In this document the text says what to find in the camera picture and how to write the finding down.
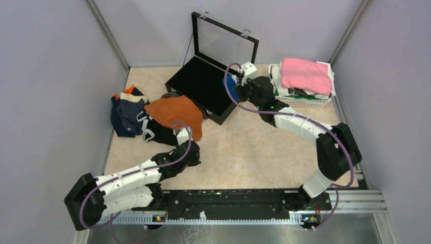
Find black display case glass lid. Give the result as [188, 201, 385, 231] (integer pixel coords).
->
[165, 12, 259, 125]

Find royal blue underwear white trim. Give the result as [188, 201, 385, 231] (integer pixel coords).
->
[222, 74, 239, 103]

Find orange underwear cream waistband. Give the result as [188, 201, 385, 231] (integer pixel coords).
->
[144, 96, 204, 141]

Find black underwear white trim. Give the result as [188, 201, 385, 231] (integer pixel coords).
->
[136, 111, 178, 146]

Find olive grey underwear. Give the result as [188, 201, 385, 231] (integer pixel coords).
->
[160, 91, 180, 99]

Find white cloths in basket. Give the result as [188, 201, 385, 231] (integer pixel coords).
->
[268, 58, 336, 100]

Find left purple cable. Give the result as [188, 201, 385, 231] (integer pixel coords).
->
[79, 120, 193, 244]

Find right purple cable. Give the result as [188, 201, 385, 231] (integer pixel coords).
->
[224, 63, 356, 231]

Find pink folded cloth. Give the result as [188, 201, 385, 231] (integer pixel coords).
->
[280, 58, 332, 96]

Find dark blue underwear cream waistband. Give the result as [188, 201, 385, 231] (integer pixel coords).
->
[117, 93, 148, 135]

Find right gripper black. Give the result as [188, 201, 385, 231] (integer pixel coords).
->
[235, 75, 263, 109]

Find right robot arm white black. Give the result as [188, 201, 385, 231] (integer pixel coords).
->
[233, 62, 362, 209]

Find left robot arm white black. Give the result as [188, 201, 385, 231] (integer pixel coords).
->
[64, 127, 201, 231]

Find navy underwear orange waistband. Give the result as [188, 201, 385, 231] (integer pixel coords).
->
[110, 85, 141, 137]

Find white plastic basket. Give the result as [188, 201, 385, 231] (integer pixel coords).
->
[267, 61, 336, 108]

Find purple cable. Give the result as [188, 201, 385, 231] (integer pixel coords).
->
[79, 120, 193, 244]
[224, 63, 356, 231]

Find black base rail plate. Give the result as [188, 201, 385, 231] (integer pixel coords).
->
[132, 189, 332, 220]

